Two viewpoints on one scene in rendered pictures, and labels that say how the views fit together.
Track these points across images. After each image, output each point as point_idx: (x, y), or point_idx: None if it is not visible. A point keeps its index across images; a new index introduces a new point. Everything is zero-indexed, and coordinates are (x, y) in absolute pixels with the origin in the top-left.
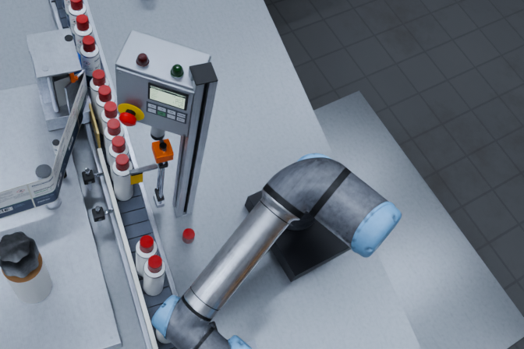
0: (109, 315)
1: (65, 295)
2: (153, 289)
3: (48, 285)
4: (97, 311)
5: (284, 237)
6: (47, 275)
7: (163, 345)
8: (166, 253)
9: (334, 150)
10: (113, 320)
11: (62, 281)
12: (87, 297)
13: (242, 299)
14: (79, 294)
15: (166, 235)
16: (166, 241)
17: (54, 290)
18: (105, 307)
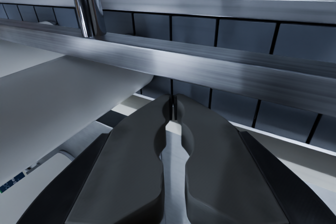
0: (98, 127)
1: (78, 152)
2: (16, 70)
3: (52, 177)
4: (94, 137)
5: None
6: (26, 188)
7: (159, 78)
8: None
9: None
10: (105, 127)
11: (65, 144)
12: (78, 134)
13: None
14: (76, 139)
15: None
16: None
17: (75, 156)
18: (89, 125)
